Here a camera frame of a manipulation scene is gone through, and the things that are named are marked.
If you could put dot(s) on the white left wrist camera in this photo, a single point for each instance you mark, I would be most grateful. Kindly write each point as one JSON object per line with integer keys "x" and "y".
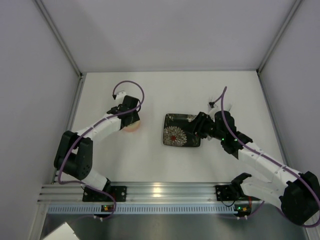
{"x": 120, "y": 95}

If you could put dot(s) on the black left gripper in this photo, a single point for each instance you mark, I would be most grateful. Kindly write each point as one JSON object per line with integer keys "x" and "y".
{"x": 133, "y": 117}

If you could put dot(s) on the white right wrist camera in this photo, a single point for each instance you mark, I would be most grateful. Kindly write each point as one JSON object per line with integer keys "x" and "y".
{"x": 213, "y": 108}

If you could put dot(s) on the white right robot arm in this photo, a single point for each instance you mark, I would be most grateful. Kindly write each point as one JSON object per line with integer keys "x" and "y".
{"x": 295, "y": 194}

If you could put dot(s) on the cream round lunch bowl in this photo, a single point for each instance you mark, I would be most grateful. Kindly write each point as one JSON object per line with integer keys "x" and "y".
{"x": 132, "y": 127}

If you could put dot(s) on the left small circuit board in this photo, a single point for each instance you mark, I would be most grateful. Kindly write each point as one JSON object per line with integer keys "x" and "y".
{"x": 107, "y": 208}

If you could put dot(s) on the left aluminium frame post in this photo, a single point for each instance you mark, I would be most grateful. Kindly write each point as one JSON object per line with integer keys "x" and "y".
{"x": 59, "y": 38}

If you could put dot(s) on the right small circuit board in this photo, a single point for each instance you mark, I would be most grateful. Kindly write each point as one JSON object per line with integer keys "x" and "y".
{"x": 242, "y": 210}

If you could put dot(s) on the white box corner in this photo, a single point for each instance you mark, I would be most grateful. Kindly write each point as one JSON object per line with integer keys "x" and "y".
{"x": 63, "y": 232}

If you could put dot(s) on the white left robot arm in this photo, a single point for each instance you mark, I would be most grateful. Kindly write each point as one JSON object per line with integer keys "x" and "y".
{"x": 74, "y": 156}

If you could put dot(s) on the small circuit board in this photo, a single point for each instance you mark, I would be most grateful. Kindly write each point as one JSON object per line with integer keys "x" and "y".
{"x": 242, "y": 210}
{"x": 107, "y": 208}

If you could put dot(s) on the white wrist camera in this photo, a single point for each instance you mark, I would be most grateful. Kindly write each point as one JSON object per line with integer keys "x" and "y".
{"x": 213, "y": 108}
{"x": 120, "y": 95}

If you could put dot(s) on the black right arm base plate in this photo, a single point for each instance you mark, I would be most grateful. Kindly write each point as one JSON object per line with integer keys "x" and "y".
{"x": 229, "y": 192}

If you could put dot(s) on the stainless steel tongs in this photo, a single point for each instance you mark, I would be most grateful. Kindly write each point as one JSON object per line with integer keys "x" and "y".
{"x": 226, "y": 106}

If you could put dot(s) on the black floral rectangular plate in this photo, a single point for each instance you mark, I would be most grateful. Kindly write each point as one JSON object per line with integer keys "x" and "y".
{"x": 173, "y": 133}

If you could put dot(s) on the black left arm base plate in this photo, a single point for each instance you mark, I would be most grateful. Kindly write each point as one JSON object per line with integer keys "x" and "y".
{"x": 119, "y": 194}

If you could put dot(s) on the aluminium mounting rail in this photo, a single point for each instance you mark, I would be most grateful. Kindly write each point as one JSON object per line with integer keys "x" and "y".
{"x": 137, "y": 192}

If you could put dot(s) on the grey slotted cable duct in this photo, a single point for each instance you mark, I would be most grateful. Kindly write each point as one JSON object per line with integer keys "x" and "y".
{"x": 141, "y": 209}

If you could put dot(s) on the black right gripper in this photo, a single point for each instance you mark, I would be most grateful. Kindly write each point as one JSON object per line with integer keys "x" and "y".
{"x": 200, "y": 124}

